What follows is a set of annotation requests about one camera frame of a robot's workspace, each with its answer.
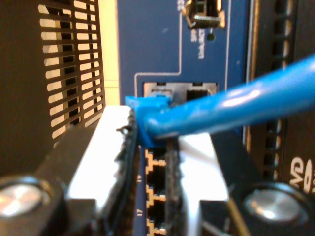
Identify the blue network cable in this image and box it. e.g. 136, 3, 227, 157
125, 54, 315, 148

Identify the black rack server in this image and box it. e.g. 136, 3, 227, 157
246, 0, 315, 197

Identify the black rack frame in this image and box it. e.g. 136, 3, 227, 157
0, 0, 107, 148

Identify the blue network switch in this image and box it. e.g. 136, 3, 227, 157
115, 0, 255, 236

